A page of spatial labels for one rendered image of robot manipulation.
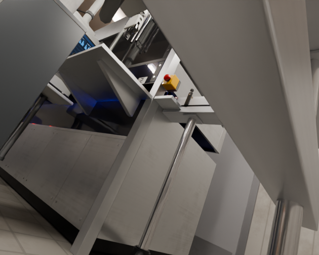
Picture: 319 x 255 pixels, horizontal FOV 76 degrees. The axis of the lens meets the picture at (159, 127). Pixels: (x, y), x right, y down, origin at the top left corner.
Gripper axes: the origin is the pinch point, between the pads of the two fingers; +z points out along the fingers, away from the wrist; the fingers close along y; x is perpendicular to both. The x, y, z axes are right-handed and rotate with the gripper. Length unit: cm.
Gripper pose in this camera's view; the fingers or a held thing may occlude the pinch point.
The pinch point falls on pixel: (126, 36)
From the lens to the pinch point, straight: 131.2
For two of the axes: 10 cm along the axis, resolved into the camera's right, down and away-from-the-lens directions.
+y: -7.5, -0.6, 6.6
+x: -5.5, -5.2, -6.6
